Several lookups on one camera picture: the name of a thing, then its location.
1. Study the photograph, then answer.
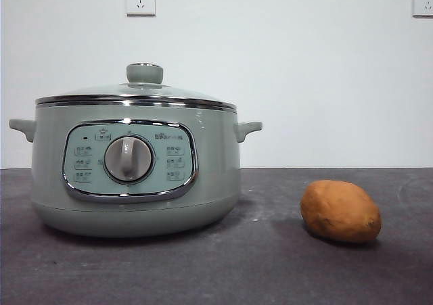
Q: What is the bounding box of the glass lid with green knob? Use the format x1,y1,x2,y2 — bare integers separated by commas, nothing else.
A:
35,62,237,112

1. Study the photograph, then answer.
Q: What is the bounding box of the orange-brown potato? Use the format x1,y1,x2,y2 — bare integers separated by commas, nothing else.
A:
300,179,383,245

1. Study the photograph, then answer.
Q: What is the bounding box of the sage green electric cooking pot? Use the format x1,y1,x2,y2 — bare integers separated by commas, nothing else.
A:
9,102,263,239

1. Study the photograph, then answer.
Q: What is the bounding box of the white wall socket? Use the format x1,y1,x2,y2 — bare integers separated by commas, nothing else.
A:
126,0,157,18
411,0,433,19

